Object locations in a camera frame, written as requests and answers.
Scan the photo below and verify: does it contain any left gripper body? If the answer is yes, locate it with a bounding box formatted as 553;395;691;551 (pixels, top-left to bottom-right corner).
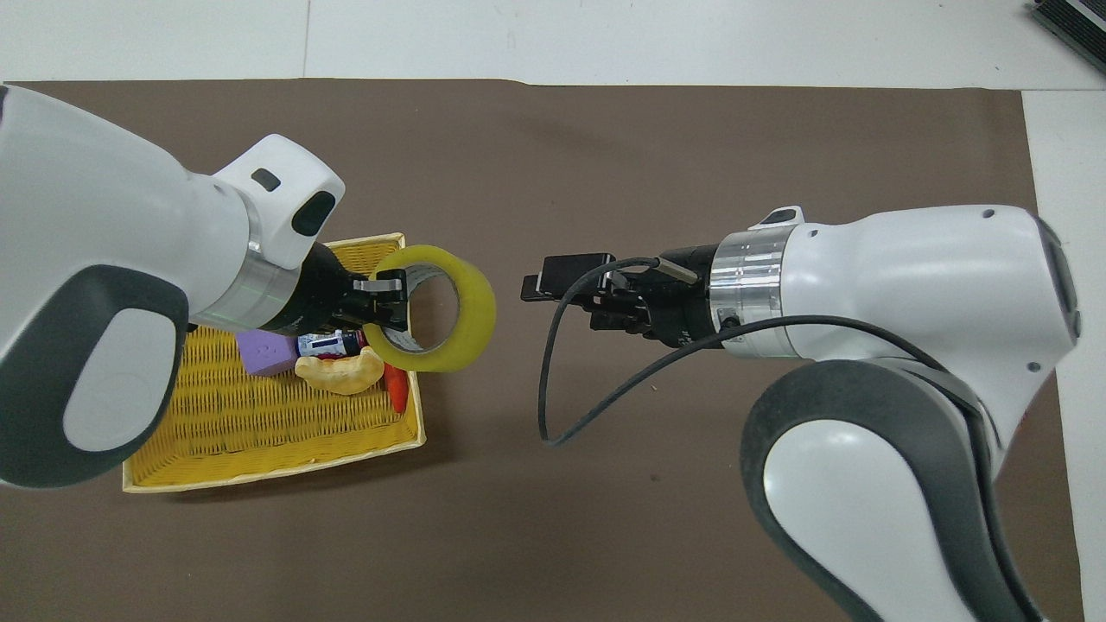
258;242;367;338

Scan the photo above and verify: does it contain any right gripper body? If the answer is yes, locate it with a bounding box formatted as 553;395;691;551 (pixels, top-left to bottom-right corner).
624;244;723;348

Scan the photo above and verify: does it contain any yellow tape roll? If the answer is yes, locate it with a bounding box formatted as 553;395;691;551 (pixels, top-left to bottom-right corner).
362;244;499;374

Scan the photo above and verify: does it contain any yellow wicker basket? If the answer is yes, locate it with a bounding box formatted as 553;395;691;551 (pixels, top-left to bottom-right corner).
123;232;429;494

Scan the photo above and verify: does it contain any small blue white bottle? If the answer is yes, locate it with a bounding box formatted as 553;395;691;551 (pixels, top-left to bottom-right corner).
296;330;369;359

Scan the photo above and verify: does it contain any toy croissant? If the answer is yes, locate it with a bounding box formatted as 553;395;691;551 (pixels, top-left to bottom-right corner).
294;346;386;397

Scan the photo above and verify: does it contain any red toy chili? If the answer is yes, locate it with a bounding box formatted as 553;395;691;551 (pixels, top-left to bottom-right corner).
384;362;411;413

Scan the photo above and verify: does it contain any purple foam block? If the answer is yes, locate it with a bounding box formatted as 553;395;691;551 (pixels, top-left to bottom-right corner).
235;329;302;378

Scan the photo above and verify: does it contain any black stand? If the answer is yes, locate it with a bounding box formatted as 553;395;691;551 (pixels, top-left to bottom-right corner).
1027;0;1106;67

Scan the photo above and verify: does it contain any black cable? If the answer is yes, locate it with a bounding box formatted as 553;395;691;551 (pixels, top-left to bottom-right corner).
537;256;953;448

